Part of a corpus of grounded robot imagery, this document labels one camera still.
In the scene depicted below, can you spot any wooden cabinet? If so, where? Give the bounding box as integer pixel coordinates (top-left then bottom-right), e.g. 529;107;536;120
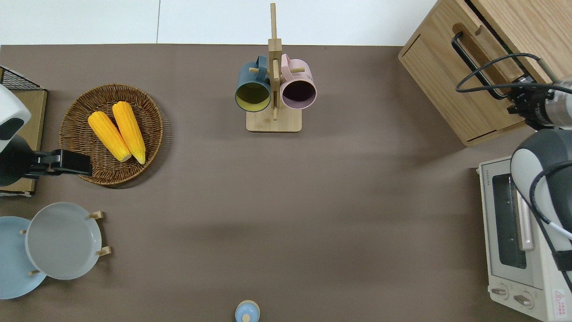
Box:
398;0;572;147

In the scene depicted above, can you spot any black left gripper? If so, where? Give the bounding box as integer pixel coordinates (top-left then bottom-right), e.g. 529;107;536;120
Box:
0;134;93;186

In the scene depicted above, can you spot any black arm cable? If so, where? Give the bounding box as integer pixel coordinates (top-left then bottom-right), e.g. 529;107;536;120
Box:
530;160;572;293

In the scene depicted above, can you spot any pink mug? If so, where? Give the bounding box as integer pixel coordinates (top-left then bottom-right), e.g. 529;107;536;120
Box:
280;54;317;110

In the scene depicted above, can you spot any dark blue mug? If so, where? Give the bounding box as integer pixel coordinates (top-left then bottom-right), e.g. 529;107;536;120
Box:
235;55;272;113

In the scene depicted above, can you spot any light blue plate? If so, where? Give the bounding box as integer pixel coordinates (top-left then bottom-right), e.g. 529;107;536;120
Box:
0;216;47;300

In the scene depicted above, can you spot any beige toaster oven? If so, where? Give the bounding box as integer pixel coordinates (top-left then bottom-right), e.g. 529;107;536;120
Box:
477;156;572;322

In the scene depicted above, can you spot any wooden plate rack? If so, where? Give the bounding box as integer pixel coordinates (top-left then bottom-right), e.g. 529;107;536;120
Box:
19;210;112;276

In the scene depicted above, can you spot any black looped cable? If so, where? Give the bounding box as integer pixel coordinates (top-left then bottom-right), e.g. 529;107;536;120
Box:
455;53;572;97

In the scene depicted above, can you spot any round brown wicker basket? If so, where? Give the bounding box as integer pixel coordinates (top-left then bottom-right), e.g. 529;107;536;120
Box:
59;84;164;186

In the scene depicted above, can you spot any brown table mat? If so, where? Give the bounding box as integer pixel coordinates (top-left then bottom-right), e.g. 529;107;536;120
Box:
0;44;572;322

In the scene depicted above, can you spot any silver oven door handle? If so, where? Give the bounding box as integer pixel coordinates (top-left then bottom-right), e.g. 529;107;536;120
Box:
515;177;535;251

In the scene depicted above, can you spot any wooden drawer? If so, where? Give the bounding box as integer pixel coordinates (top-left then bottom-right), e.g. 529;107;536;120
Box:
402;0;552;135

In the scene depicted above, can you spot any yellow corn cob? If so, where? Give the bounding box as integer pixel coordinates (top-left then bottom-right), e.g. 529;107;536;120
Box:
88;111;132;162
112;101;147;165

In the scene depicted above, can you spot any grid patterned wire storage box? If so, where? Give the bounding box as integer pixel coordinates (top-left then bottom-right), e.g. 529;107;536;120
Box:
0;66;48;197

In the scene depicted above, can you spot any wooden mug tree stand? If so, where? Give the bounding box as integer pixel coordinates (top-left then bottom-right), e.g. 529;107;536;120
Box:
246;2;303;133

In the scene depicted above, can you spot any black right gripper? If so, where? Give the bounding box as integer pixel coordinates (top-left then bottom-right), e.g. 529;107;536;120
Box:
507;82;554;130

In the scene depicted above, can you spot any grey plate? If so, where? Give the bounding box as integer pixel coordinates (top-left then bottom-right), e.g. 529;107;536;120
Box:
25;202;102;280

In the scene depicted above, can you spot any black drawer handle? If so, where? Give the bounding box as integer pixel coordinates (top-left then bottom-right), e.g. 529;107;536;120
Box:
451;31;512;100

